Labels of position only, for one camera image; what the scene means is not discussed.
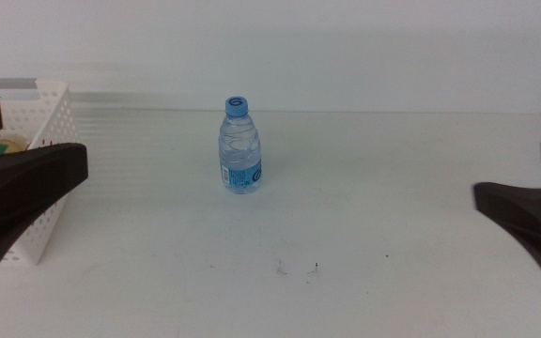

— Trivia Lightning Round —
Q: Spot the clear water bottle blue cap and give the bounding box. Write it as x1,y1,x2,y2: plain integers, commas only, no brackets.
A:
217,96,263,195

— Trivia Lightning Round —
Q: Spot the yellow tea bottle white cap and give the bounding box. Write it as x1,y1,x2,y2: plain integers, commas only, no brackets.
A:
0,132,30,157

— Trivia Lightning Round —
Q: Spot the white perforated plastic basket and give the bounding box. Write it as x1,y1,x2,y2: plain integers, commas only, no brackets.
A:
0,78,83,268

